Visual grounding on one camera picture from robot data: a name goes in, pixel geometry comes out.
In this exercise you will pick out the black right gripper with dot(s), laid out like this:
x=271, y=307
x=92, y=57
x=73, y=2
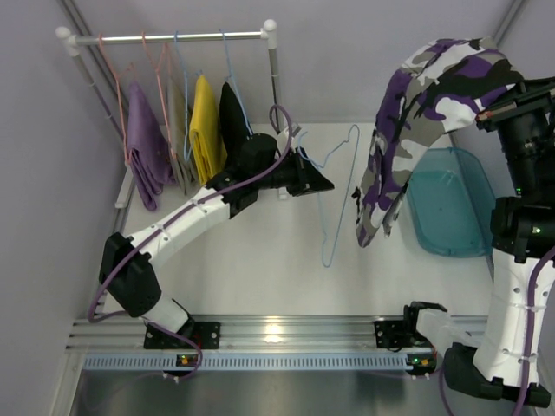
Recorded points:
x=514, y=108

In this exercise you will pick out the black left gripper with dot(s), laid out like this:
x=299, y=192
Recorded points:
x=296, y=174

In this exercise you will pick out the purple camouflage trousers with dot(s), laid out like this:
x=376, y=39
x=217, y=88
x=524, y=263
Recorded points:
x=439, y=89

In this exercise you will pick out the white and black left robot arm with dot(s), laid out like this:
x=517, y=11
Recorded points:
x=129, y=264

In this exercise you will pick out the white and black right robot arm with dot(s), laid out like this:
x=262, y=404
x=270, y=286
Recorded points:
x=504, y=365

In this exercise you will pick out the black trousers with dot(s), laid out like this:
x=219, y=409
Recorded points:
x=233, y=124

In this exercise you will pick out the yellow trousers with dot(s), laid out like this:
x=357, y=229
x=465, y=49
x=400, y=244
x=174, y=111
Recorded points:
x=208, y=147

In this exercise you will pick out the grey trousers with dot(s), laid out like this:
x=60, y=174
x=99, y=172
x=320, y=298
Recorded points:
x=183, y=170

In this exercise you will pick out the teal plastic bin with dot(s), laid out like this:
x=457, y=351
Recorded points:
x=451, y=202

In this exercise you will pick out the white and metal clothes rack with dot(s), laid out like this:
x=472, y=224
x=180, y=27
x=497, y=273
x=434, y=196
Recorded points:
x=73, y=43

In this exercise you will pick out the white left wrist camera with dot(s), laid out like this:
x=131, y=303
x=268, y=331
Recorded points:
x=291, y=133

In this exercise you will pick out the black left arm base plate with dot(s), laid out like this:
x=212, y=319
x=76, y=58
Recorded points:
x=206, y=335

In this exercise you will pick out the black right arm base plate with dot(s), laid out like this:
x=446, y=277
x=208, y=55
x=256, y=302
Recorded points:
x=397, y=334

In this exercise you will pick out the aluminium mounting rail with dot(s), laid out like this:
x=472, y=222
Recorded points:
x=242, y=343

